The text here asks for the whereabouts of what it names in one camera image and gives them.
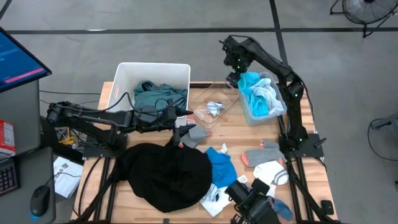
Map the red and white box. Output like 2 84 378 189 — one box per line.
0 119 16 158

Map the black garment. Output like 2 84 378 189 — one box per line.
114 136 214 214

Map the black frame foot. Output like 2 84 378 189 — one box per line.
320 199 335 217

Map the small clear plastic box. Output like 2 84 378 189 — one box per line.
187 81 241 130

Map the white grey cloth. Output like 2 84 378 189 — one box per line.
251 77 285 116

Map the grey cabinet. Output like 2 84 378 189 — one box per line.
0 79 42 157

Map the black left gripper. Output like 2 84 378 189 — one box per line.
133 105 198 147

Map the computer monitor with blue screen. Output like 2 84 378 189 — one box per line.
0 26 52 94

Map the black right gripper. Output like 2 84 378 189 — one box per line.
221 35 251 86

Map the black floor fan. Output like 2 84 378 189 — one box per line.
329 0 398 39

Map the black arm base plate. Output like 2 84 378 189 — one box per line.
278 133 325 159
81 133 129 160

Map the grey sock with orange toe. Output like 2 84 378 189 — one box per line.
241 147 287 168

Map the green patterned garment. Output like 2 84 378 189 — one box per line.
133 80 189 118

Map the black computer mouse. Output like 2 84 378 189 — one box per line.
29 184 51 218

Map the grey desk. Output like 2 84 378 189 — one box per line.
0 147 57 224

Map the small grey sock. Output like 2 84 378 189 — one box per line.
259 139 281 151

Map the large clear plastic box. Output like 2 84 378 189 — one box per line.
237 71 288 126

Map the black clamp lever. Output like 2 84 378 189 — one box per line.
313 137 328 150

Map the white plastic laundry bin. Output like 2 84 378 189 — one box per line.
107 62 192 132

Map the dark blue sock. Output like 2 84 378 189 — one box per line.
272 198 294 222

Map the white sock with black stripes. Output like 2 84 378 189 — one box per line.
206 100 225 118

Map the white sock with grey stripes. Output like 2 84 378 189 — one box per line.
252 160 290 187

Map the black keyboard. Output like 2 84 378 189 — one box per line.
0 157 21 197

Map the black boxy device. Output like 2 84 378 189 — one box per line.
224 178 281 224

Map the grey sock with pink toe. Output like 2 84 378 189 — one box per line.
180 124 214 149

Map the grey floor object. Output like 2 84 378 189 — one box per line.
369 111 398 132

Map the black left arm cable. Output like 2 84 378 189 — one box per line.
104 91 188 115

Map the blue cloth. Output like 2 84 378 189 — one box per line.
204 146 239 189

